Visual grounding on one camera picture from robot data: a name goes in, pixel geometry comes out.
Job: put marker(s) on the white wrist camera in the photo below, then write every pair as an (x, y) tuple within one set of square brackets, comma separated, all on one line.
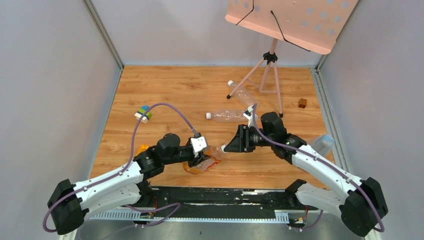
[(199, 144), (250, 116)]

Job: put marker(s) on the pink music stand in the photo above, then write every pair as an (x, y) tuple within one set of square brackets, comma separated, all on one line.
[(311, 25)]

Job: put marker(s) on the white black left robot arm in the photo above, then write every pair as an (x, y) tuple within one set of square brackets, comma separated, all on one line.
[(109, 185)]

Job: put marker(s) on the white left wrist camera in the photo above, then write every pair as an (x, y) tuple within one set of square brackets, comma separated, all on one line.
[(199, 144)]

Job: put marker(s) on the clear bottle lying centre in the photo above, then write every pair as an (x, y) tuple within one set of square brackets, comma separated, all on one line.
[(228, 115)]

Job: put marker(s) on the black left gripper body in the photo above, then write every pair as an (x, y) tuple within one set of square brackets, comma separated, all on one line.
[(201, 156)]

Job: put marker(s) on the orange label plastic bottle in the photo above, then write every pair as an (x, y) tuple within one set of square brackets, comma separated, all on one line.
[(213, 156)]

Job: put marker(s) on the yellow triangular toy block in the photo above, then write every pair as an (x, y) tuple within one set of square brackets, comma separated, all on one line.
[(142, 148)]

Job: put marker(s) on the small brown cube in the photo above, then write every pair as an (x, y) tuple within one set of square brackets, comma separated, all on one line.
[(302, 103)]

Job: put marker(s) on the stacked toy building blocks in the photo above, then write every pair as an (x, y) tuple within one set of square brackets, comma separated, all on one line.
[(143, 114)]

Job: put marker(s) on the black metal base rail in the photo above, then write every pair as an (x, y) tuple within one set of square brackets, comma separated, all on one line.
[(195, 202)]

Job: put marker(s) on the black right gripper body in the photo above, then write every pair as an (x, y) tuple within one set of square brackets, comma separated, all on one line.
[(257, 139)]

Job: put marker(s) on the clear bottle near stand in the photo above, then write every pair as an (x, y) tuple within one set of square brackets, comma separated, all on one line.
[(244, 97)]

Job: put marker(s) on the white bottle cap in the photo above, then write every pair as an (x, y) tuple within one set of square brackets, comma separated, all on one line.
[(223, 148)]

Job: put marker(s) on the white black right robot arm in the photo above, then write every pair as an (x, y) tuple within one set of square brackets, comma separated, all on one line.
[(359, 203)]

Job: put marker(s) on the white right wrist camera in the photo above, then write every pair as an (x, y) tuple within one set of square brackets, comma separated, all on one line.
[(250, 116)]

